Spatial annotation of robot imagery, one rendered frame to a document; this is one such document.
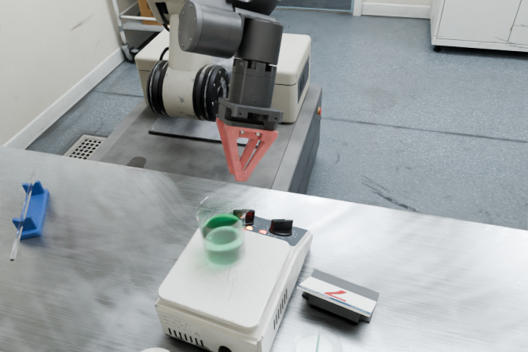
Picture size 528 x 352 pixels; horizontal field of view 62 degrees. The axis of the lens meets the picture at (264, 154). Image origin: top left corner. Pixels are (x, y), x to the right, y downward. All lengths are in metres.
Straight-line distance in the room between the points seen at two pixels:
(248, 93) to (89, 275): 0.34
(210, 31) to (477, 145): 1.81
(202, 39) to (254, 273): 0.27
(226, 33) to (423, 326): 0.42
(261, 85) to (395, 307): 0.33
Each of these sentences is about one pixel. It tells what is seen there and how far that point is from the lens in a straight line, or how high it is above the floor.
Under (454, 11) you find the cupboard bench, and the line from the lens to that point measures 2.86.
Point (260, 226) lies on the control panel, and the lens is 0.61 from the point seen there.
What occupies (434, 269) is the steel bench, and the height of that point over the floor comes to 0.75.
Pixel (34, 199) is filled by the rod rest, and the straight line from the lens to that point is 0.81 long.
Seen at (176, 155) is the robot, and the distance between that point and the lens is 1.46.
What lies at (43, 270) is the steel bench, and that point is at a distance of 0.71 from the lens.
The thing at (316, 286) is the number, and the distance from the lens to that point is 0.58.
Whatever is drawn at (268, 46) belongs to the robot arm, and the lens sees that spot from 0.55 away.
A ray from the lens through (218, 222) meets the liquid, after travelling 0.51.
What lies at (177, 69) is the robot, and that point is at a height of 0.66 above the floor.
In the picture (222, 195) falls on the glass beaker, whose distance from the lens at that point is 0.50.
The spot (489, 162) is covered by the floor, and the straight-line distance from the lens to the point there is 2.13.
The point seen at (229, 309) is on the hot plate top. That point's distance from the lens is 0.49.
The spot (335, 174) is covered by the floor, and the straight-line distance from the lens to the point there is 1.90.
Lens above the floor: 1.25
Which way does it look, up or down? 39 degrees down
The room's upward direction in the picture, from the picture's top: 3 degrees counter-clockwise
